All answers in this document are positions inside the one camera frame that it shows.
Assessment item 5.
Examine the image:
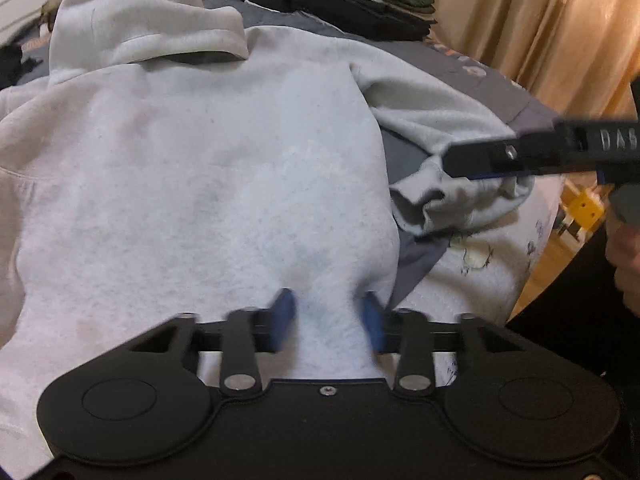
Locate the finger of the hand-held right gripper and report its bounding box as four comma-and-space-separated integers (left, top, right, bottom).
444, 132, 568, 182

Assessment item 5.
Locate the grey quilted bedspread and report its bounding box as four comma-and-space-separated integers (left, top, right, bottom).
0, 0, 556, 311

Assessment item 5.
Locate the yellow box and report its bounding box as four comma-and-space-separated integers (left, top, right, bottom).
562, 185, 608, 241

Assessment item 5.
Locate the beige curtain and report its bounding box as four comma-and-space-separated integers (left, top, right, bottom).
415, 0, 640, 126

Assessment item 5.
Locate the person's right hand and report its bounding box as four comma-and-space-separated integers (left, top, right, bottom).
605, 220, 640, 318

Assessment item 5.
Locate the stack of dark folded clothes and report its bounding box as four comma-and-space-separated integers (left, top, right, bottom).
240, 0, 438, 43

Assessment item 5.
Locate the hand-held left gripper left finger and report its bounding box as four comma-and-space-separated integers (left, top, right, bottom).
117, 287, 301, 396

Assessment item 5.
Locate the person's dark clothing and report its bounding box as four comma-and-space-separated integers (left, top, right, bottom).
505, 210, 640, 480

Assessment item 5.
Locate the light grey hoodie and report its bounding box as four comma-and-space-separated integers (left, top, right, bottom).
0, 0, 546, 480

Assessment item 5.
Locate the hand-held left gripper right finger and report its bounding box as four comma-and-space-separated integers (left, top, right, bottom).
362, 290, 538, 395

